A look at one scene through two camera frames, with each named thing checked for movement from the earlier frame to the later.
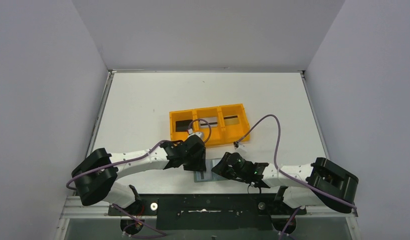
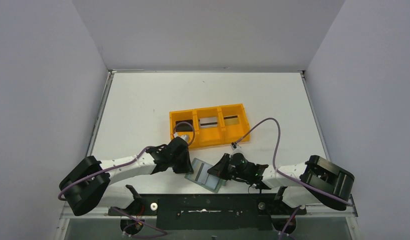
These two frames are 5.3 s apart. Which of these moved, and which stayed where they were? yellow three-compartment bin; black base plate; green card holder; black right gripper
Moved: green card holder
Stayed: black base plate; yellow three-compartment bin; black right gripper
